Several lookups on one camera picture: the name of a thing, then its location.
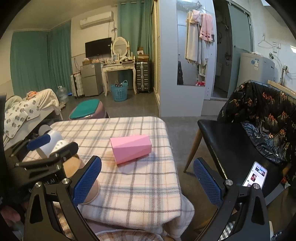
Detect plain white cup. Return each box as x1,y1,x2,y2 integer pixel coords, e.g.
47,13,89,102
37,125,69,159

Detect brown kraft cup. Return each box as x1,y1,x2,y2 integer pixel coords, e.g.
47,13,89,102
63,154,102,206

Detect pink faceted cup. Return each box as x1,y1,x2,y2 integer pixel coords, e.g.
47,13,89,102
110,135,152,165

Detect smartphone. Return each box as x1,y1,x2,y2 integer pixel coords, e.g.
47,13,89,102
242,162,267,188

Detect leaf patterned quilt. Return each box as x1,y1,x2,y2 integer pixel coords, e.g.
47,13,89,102
4,99,40,138

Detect bed with beige blanket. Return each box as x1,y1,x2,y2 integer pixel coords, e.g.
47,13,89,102
3,89,61,150

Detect black chair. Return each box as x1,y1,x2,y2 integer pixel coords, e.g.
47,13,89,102
183,120,292,197

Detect pink stool with green cushion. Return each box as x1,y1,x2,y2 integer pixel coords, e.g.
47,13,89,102
69,99,109,120

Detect water jug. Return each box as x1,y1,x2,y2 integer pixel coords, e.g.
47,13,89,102
57,85,69,103

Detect white suitcase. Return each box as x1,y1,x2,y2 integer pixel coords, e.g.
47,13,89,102
70,73,84,97

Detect plaid tablecloth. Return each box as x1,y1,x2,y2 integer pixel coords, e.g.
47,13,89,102
51,116,195,240

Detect green curtain left window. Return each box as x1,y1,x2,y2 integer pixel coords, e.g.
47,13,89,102
10,21,72,97

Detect blue laundry basket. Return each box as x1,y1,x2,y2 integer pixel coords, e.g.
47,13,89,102
111,80,128,102

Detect silver mini fridge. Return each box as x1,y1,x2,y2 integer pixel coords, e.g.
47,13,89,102
80,63,103,97

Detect black floral jacket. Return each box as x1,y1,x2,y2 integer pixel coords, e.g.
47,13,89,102
217,79,296,183

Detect white dressing table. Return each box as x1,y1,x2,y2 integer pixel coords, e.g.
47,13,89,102
101,61,137,96

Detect black silver suitcase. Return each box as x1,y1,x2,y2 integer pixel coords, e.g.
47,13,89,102
135,62,152,92

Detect oval vanity mirror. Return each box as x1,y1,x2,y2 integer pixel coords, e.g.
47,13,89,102
111,37,130,57

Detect white air conditioner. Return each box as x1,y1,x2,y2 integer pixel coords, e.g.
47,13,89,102
80,11,114,29

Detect white washing machine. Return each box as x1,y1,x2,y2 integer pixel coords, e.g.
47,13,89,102
237,53,275,87

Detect green curtain by wardrobe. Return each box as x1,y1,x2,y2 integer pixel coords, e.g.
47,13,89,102
117,1,153,61

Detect hanging clothes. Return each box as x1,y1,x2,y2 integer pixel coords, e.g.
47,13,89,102
185,2,214,66

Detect black wall television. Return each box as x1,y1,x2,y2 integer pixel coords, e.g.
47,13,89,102
85,37,112,58

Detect wire clothes hanger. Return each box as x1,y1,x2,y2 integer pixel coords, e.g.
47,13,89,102
257,33,273,49

